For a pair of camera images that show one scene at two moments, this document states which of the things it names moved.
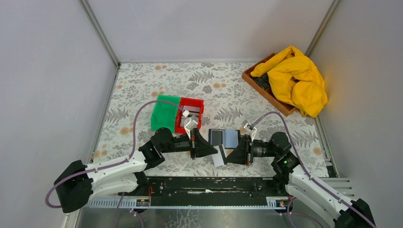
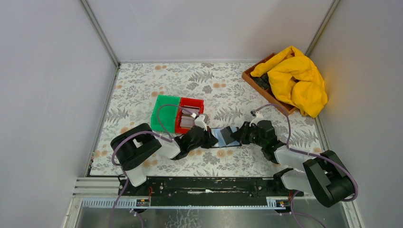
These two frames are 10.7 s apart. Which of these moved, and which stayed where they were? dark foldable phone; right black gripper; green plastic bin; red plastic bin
Moved: right black gripper
Stayed: red plastic bin; dark foldable phone; green plastic bin
